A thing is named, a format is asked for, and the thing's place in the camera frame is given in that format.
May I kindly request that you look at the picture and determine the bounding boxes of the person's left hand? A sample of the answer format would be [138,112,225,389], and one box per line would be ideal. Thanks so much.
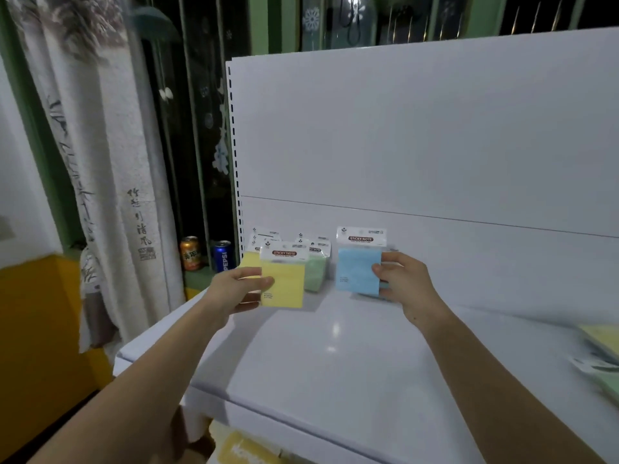
[205,267,275,329]

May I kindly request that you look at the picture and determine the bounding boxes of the white metal shelf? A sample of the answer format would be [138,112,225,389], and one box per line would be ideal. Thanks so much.
[112,26,619,464]

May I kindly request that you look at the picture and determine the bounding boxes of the pile of mixed sticky notes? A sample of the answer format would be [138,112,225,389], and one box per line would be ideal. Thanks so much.
[568,323,619,407]

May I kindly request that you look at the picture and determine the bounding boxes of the person's left forearm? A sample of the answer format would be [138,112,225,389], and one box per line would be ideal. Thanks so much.
[26,309,233,464]

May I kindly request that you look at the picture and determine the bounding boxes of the person's right forearm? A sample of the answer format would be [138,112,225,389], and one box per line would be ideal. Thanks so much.
[423,304,608,464]

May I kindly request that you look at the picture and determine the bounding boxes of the blue drink can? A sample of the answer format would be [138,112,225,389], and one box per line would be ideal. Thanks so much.
[211,240,235,274]

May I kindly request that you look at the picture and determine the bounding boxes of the orange drink can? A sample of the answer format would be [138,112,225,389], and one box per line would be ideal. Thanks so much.
[179,235,204,272]

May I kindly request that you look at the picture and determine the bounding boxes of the white flower window decal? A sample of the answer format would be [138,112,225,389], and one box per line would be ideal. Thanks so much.
[212,99,231,175]

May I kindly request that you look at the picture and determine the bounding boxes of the white box yellow band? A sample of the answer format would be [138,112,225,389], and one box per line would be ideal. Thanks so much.
[208,427,291,464]

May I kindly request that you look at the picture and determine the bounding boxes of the white patterned curtain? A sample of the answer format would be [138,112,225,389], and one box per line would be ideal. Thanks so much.
[5,0,187,353]

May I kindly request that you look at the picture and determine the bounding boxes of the teal hanging lampshade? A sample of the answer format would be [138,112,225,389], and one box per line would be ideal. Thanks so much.
[128,6,180,42]

